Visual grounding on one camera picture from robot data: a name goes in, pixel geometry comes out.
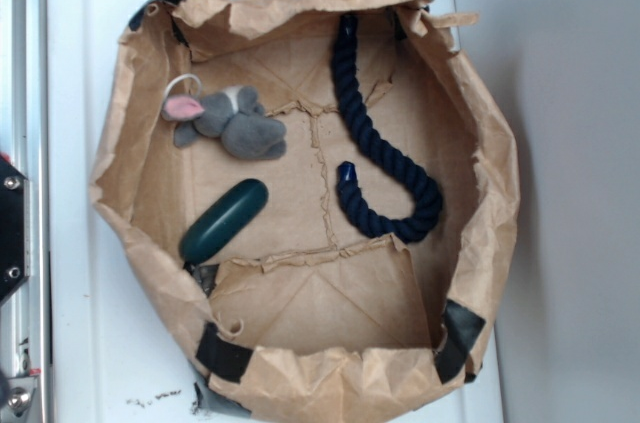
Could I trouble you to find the brown paper bag tray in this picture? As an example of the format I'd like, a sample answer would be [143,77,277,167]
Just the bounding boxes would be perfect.
[90,0,521,422]

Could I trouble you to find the navy blue twisted rope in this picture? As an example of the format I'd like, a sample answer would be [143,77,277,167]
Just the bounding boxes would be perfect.
[329,13,445,244]

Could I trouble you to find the aluminium frame rail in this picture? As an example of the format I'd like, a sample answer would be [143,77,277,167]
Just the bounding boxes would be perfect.
[1,0,54,422]

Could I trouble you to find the white plastic bin lid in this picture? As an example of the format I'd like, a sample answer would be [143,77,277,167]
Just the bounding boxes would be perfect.
[45,0,505,423]

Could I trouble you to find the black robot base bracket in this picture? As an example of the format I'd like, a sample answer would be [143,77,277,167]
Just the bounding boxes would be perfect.
[1,152,30,305]

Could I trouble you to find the gray plush mouse toy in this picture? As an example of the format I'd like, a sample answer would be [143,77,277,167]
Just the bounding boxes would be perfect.
[161,73,287,161]

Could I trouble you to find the dark green oval capsule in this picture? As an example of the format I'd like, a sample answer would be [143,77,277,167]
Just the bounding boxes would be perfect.
[179,179,269,265]

